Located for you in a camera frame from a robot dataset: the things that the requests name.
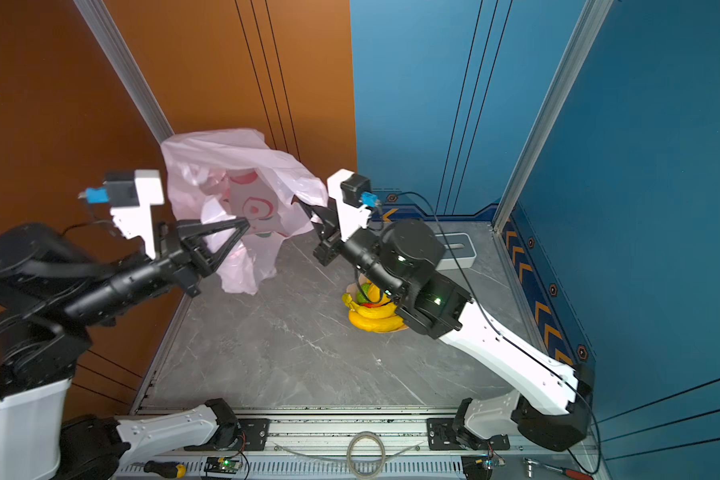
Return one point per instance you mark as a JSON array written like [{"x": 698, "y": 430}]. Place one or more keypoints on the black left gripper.
[{"x": 189, "y": 253}]

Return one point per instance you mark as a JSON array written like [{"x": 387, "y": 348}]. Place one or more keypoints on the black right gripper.
[{"x": 332, "y": 234}]

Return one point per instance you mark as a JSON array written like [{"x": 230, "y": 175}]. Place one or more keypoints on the pink plastic bag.
[{"x": 232, "y": 173}]

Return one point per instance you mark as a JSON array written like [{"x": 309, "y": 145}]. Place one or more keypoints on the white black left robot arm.
[{"x": 51, "y": 294}]

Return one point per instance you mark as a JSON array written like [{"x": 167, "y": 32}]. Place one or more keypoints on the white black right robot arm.
[{"x": 549, "y": 404}]

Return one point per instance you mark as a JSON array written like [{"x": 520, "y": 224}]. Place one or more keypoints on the yellow banana bunch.
[{"x": 379, "y": 319}]

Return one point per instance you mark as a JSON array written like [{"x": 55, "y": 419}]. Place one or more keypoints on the white grey tissue box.
[{"x": 459, "y": 251}]

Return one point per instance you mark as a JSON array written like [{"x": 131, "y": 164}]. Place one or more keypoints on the green circuit board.
[{"x": 224, "y": 466}]

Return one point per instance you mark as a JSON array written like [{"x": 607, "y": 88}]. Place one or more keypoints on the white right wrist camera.
[{"x": 347, "y": 189}]

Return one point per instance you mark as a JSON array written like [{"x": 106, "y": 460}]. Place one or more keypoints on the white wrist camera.
[
  {"x": 347, "y": 189},
  {"x": 130, "y": 196}
]

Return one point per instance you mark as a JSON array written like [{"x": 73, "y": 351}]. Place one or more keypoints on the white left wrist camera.
[{"x": 130, "y": 196}]

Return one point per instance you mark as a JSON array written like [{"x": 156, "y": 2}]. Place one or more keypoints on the yellow handled screwdriver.
[{"x": 167, "y": 470}]

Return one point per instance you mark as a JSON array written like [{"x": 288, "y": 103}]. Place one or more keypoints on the aluminium front rail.
[{"x": 376, "y": 443}]

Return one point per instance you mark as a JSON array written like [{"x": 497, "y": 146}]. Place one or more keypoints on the aluminium corner post left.
[{"x": 102, "y": 25}]

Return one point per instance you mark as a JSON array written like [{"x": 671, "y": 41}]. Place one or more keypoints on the aluminium corner post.
[
  {"x": 102, "y": 25},
  {"x": 585, "y": 32}
]

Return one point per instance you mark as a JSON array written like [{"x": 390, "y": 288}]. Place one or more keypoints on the red handled tool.
[{"x": 531, "y": 465}]

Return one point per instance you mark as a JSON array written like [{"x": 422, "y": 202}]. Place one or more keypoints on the aluminium corner post right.
[{"x": 585, "y": 32}]

